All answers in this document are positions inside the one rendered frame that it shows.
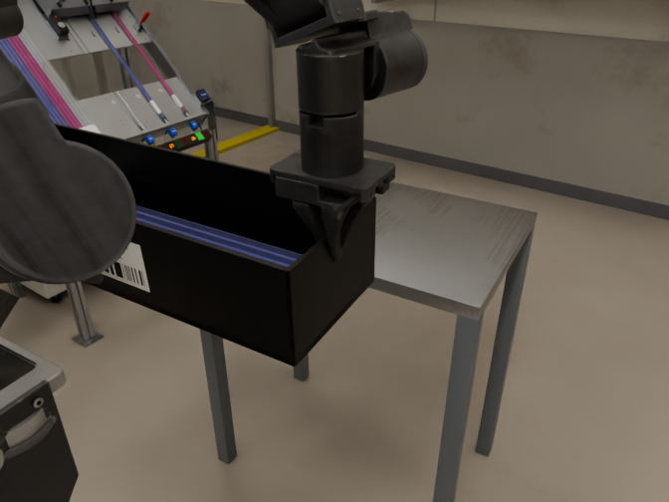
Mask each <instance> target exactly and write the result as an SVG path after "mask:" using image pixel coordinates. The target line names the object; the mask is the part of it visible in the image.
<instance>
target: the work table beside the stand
mask: <svg viewBox="0 0 669 502"><path fill-rule="evenodd" d="M374 196H375V197H376V217H375V255H374V281H373V283H372V284H371V285H370V286H369V287H368V288H371V289H374V290H377V291H380V292H384V293H387V294H390V295H394V296H397V297H400V298H403V299H407V300H410V301H413V302H417V303H420V304H423V305H426V306H430V307H433V308H436V309H439V310H443V311H446V312H449V313H453V314H456V315H457V320H456V328H455V336H454V343H453V351H452V359H451V366H450V374H449V381H448V388H447V396H446V404H445V411H444V419H443V427H442V434H441V442H440V450H439V457H438V465H437V473H436V480H435V488H434V496H433V502H454V500H455V493H456V487H457V481H458V474H459V468H460V462H461V456H462V449H463V443H464V437H465V430H466V424H467V418H468V411H469V405H470V399H471V393H472V386H473V380H474V374H475V367H476V361H477V356H478V349H479V343H480V337H481V331H482V324H483V318H484V311H485V309H486V307H487V305H488V304H489V302H490V300H491V299H492V297H493V295H494V294H495V292H496V290H497V288H498V287H499V285H500V283H501V282H502V280H503V278H504V277H505V275H506V273H507V275H506V280H505V286H504V292H503V297H502V303H501V309H500V315H499V320H498V326H497V332H496V337H495V342H494V348H493V354H492V359H491V365H490V371H489V376H488V382H487V388H486V394H485V399H484V405H483V411H482V416H481V422H480V428H479V434H478V439H477V445H476V452H477V453H480V454H482V455H485V456H487V457H488V456H489V454H490V451H491V449H492V445H493V440H494V435H495V429H496V424H497V419H498V414H499V409H500V404H501V399H502V394H503V388H504V383H505V378H506V373H507V368H508V363H509V358H510V352H511V347H512V342H513V337H514V332H515V327H516V322H517V317H518V312H519V307H520V302H521V297H522V292H523V287H524V282H525V276H526V271H527V266H528V261H529V256H530V251H531V246H532V240H533V235H534V230H535V225H536V220H537V215H538V213H537V212H533V211H528V210H524V209H519V208H514V207H509V206H505V205H500V204H495V203H490V202H486V201H481V200H476V199H471V198H467V197H462V196H457V195H452V194H448V193H443V192H438V191H433V190H429V189H424V188H419V187H415V186H410V185H405V184H400V183H396V182H390V183H389V189H388V190H387V191H386V192H385V193H384V194H377V193H375V195H374ZM199 330H200V329H199ZM200 337H201V343H202V350H203V357H204V364H205V370H206V377H207V384H208V390H209V397H210V404H211V411H212V418H213V425H214V432H215V439H216V445H217V452H218V459H219V460H221V461H223V462H225V463H227V464H230V463H231V461H232V460H233V459H234V458H235V457H236V456H237V451H236V443H235V435H234V427H233V419H232V410H231V402H230V394H229V386H228V379H227V370H226V362H225V354H224V346H223V338H220V337H218V336H215V335H213V334H210V333H208V332H205V331H203V330H200ZM308 375H309V354H307V355H306V356H305V357H304V358H303V359H302V360H301V361H300V362H299V363H298V365H297V366H296V367H294V378H296V379H298V380H301V381H304V380H305V379H306V378H307V377H308Z"/></svg>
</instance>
